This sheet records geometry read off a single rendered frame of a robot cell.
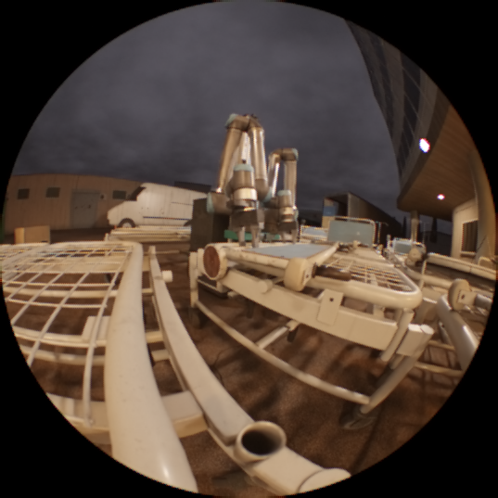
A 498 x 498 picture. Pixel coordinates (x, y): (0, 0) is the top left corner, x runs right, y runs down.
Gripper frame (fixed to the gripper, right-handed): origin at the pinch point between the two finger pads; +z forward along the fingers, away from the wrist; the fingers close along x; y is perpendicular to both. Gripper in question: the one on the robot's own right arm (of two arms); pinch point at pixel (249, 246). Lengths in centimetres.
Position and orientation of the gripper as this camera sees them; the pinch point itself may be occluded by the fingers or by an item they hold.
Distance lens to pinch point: 58.3
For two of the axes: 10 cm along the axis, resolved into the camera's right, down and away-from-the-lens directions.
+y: 6.0, -0.6, 7.9
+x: -7.9, 0.4, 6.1
